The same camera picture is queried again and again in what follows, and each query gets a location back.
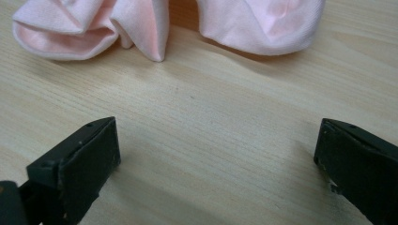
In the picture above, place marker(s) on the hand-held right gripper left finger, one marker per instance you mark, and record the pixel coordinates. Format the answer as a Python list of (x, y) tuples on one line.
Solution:
[(81, 168)]

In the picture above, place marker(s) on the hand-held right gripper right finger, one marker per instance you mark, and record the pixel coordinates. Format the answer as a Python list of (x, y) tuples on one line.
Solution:
[(359, 168)]

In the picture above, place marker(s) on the pink cloth garment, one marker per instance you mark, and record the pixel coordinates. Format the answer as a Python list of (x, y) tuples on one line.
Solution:
[(263, 25)]

